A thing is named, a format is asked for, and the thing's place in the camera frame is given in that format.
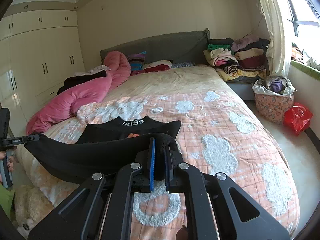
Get black sweater with white lettering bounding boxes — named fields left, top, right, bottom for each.
left=25, top=116, right=181, bottom=184

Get pile of folded clothes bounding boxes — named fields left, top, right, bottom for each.
left=203, top=35, right=270, bottom=83

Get clothes on window sill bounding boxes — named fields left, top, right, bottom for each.
left=291, top=42, right=320, bottom=70

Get person's left hand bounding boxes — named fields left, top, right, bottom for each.
left=1, top=146, right=16, bottom=188

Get cream plush toy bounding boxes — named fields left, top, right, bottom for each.
left=14, top=185, right=54, bottom=239

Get pink fluffy duvet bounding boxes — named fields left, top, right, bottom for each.
left=25, top=51, right=131, bottom=135

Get black garment on duvet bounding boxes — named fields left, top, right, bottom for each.
left=57, top=70, right=107, bottom=95

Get red and white pillow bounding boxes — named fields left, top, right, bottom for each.
left=131, top=60, right=172, bottom=76

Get cream built-in wardrobe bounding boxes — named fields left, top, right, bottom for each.
left=1, top=0, right=85, bottom=136

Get striped colourful pillow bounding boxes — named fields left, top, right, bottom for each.
left=127, top=51, right=146, bottom=72

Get grey upholstered headboard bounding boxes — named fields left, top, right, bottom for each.
left=100, top=29, right=210, bottom=64

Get floral laundry basket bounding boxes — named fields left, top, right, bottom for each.
left=252, top=77, right=295, bottom=124

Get red plastic bag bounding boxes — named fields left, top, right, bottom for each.
left=283, top=102, right=313, bottom=136

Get cream curtain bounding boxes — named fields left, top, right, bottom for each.
left=259, top=0, right=291, bottom=77

